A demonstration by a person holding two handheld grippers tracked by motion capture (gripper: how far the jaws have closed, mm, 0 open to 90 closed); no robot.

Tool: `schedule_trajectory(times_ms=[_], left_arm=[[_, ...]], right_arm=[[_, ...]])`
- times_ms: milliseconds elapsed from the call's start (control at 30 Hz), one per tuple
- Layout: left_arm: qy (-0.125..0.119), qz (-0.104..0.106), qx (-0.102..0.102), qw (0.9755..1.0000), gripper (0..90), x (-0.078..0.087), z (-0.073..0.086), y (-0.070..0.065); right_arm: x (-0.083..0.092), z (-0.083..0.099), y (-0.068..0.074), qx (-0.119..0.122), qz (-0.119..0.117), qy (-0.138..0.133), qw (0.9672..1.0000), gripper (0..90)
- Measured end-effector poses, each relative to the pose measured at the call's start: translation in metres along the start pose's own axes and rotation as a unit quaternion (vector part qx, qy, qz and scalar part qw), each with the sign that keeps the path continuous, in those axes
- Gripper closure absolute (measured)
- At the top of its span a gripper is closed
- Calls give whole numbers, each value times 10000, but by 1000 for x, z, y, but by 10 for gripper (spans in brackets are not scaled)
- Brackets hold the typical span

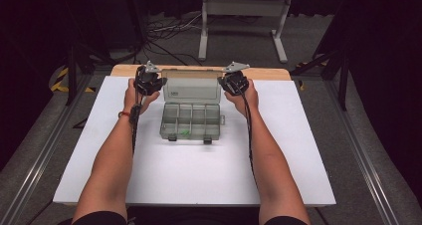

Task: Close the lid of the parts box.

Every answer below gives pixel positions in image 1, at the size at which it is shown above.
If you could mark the yellow black striped tape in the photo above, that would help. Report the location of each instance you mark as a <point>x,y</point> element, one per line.
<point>61,74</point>

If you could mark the grey metal stand frame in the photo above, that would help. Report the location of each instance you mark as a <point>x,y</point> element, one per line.
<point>245,6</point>

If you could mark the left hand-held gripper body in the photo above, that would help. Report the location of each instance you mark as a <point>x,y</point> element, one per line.
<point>147,82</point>

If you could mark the aluminium floor rail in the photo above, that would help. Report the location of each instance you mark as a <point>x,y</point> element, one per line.
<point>365,172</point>
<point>33,172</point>

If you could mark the person's left hand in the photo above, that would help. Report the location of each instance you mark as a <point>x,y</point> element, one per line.
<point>132,100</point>

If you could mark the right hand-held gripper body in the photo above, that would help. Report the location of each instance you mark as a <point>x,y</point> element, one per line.
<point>236,82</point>

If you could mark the black metal stand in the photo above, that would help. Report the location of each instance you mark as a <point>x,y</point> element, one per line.
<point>343,85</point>

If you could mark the grey translucent compartment box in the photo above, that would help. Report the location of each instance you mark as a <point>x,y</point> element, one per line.
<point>190,118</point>

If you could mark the person's black clothing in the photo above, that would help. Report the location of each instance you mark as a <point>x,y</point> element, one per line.
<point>199,216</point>

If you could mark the small green plastic part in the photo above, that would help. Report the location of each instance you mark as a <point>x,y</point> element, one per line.
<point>183,134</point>
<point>187,132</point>

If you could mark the person's right hand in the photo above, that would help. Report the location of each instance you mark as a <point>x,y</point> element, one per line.
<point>247,100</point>

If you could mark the white board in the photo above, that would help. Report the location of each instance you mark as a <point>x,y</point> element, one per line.
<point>292,135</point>

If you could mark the wooden table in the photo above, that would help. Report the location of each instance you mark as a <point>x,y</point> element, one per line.
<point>268,74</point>

